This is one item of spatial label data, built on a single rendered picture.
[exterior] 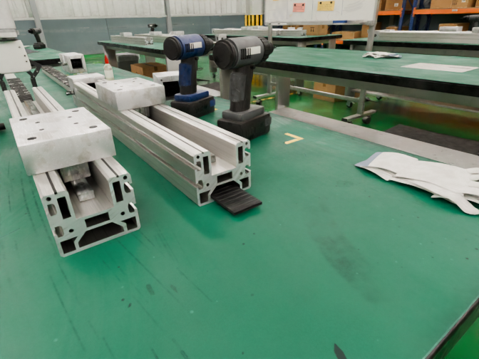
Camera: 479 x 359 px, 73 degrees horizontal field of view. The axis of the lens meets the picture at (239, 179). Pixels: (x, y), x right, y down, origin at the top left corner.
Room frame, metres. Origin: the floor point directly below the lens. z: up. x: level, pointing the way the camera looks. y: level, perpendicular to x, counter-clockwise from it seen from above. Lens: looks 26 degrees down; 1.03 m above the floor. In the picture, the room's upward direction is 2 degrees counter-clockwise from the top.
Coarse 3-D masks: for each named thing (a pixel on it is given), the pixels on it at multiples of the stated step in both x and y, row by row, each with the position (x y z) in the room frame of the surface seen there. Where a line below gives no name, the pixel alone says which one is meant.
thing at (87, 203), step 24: (48, 96) 0.86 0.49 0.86; (96, 168) 0.40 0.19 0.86; (120, 168) 0.38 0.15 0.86; (48, 192) 0.32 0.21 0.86; (72, 192) 0.40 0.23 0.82; (96, 192) 0.39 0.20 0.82; (120, 192) 0.37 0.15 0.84; (48, 216) 0.31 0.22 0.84; (72, 216) 0.33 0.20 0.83; (96, 216) 0.36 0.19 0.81; (120, 216) 0.36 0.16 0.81; (72, 240) 0.34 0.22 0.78; (96, 240) 0.34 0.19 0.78
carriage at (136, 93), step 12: (96, 84) 0.80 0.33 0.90; (108, 84) 0.78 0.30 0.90; (120, 84) 0.77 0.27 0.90; (132, 84) 0.77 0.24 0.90; (144, 84) 0.76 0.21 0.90; (156, 84) 0.76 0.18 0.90; (108, 96) 0.72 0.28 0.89; (120, 96) 0.69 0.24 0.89; (132, 96) 0.70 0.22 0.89; (144, 96) 0.71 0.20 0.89; (156, 96) 0.73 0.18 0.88; (120, 108) 0.68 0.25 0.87; (132, 108) 0.70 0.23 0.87; (144, 108) 0.73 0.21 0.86
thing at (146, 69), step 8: (312, 32) 5.12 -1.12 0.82; (320, 32) 5.07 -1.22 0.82; (136, 64) 5.13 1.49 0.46; (144, 64) 5.11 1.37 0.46; (152, 64) 5.09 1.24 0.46; (160, 64) 5.04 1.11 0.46; (136, 72) 4.96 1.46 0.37; (144, 72) 4.72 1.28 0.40; (152, 72) 4.78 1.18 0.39; (320, 88) 4.48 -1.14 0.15; (328, 88) 4.37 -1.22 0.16; (336, 88) 4.28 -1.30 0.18; (344, 88) 4.37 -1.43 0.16; (320, 96) 4.47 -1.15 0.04
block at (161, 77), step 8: (160, 72) 1.17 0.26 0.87; (168, 72) 1.16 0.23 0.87; (176, 72) 1.16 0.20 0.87; (160, 80) 1.09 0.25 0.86; (168, 80) 1.08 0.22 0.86; (176, 80) 1.09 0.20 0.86; (168, 88) 1.10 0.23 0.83; (176, 88) 1.11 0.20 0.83; (168, 96) 1.12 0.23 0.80; (168, 104) 1.08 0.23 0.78
